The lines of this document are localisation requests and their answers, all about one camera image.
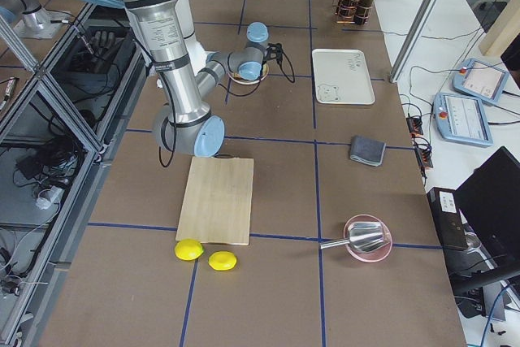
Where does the aluminium frame post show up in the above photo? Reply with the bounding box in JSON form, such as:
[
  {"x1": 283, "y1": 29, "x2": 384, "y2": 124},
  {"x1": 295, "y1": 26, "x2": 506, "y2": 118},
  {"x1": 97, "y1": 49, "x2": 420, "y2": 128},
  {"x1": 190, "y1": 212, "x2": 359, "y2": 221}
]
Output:
[{"x1": 389, "y1": 0, "x2": 438, "y2": 83}]

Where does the black monitor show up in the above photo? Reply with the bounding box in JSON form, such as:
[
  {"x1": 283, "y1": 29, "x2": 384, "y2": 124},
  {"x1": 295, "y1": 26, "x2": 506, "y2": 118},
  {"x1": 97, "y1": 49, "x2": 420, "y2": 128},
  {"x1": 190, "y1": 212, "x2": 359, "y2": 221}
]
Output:
[{"x1": 455, "y1": 146, "x2": 519, "y2": 259}]

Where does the blue teach pendant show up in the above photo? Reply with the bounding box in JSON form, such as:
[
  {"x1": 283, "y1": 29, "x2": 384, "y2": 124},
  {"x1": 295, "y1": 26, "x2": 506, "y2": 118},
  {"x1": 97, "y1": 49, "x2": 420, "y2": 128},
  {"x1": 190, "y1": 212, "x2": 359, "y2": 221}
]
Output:
[
  {"x1": 433, "y1": 93, "x2": 493, "y2": 147},
  {"x1": 452, "y1": 58, "x2": 509, "y2": 106}
]

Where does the grey folded cloth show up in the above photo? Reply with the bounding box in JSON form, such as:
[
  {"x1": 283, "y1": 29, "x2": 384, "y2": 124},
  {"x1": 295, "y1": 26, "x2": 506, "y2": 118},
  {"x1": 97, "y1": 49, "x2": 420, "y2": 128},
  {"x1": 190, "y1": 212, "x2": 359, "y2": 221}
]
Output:
[{"x1": 349, "y1": 135, "x2": 387, "y2": 167}]

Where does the cream bear serving tray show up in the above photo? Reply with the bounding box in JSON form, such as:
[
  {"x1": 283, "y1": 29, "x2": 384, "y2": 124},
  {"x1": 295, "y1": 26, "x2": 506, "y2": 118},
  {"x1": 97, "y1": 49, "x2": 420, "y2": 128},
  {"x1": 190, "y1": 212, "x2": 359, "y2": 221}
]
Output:
[{"x1": 312, "y1": 49, "x2": 375, "y2": 106}]

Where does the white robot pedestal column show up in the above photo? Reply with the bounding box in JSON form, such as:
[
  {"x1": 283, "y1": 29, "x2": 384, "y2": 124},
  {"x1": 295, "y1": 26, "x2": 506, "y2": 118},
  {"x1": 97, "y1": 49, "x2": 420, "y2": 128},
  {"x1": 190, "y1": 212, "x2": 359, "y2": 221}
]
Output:
[{"x1": 156, "y1": 0, "x2": 212, "y2": 90}]

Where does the metal scoop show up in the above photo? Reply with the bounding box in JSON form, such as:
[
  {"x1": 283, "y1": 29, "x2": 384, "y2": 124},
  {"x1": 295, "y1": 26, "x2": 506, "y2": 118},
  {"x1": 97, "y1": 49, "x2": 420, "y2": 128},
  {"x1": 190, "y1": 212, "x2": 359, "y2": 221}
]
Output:
[{"x1": 320, "y1": 221, "x2": 389, "y2": 254}]

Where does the white round plate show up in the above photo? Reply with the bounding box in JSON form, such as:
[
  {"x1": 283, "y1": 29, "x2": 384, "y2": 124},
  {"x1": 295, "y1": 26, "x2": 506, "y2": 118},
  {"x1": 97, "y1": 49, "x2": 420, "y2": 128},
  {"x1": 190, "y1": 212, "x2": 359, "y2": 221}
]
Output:
[{"x1": 228, "y1": 63, "x2": 269, "y2": 85}]

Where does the copper wire bottle rack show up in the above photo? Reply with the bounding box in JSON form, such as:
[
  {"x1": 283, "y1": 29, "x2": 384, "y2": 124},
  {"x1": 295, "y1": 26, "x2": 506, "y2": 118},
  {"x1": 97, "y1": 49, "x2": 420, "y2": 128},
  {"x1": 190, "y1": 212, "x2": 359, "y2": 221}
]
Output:
[{"x1": 336, "y1": 0, "x2": 371, "y2": 25}]

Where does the wooden cutting board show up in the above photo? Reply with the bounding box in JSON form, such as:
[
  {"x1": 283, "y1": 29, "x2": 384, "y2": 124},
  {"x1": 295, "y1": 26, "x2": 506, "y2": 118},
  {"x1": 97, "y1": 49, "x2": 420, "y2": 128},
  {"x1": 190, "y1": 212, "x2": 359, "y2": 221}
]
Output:
[{"x1": 175, "y1": 157, "x2": 254, "y2": 245}]

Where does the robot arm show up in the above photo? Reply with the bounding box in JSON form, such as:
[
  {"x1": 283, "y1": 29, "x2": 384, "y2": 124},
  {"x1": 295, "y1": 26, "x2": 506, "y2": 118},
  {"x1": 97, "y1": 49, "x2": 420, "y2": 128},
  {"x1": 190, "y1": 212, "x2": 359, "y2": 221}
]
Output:
[
  {"x1": 1, "y1": 0, "x2": 63, "y2": 39},
  {"x1": 82, "y1": 0, "x2": 269, "y2": 157}
]

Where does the pink bowl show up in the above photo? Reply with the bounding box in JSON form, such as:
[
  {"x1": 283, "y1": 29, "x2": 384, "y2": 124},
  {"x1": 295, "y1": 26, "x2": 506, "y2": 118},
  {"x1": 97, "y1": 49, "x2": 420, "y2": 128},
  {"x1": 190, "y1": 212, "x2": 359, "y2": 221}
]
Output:
[{"x1": 343, "y1": 214, "x2": 392, "y2": 262}]

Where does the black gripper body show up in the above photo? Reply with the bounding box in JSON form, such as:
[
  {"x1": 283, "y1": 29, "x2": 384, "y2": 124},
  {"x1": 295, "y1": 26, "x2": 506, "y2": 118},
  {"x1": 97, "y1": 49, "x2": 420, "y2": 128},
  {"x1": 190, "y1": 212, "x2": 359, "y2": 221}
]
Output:
[{"x1": 266, "y1": 43, "x2": 284, "y2": 65}]

